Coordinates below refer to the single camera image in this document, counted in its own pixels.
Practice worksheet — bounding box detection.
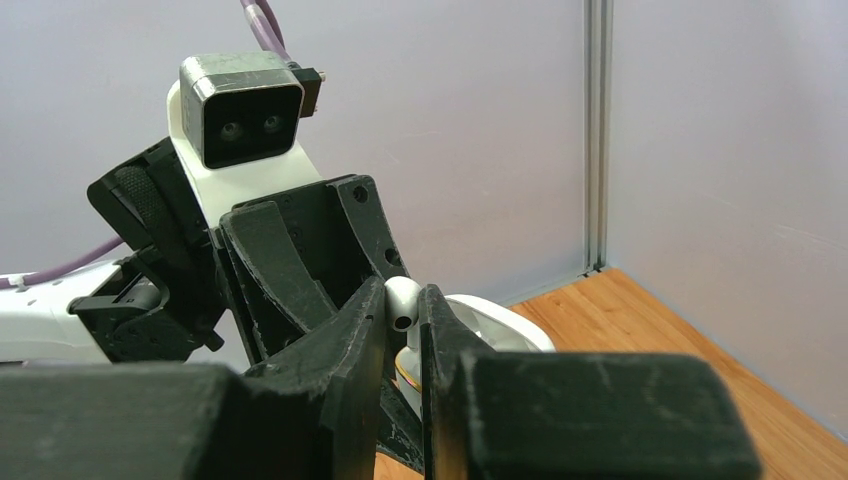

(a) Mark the white earbud charging case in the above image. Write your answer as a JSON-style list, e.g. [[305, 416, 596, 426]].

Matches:
[[394, 294, 555, 419]]

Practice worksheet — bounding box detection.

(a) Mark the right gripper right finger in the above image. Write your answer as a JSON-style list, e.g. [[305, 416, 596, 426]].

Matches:
[[418, 285, 762, 479]]

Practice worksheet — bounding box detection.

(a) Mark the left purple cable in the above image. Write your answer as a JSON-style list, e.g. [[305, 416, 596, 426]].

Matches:
[[0, 0, 293, 291]]

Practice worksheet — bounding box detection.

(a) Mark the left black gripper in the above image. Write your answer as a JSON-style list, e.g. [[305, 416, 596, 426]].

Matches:
[[213, 175, 424, 474]]

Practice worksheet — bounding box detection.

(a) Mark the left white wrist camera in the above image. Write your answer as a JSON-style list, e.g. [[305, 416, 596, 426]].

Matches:
[[166, 51, 325, 228]]

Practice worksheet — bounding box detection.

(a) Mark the white earbud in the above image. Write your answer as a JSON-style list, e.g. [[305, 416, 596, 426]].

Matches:
[[384, 276, 423, 352]]

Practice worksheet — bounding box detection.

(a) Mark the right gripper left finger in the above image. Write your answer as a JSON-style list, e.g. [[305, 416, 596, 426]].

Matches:
[[1, 278, 386, 479]]

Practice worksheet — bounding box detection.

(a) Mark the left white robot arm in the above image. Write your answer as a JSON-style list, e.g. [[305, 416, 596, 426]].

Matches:
[[1, 139, 424, 479]]

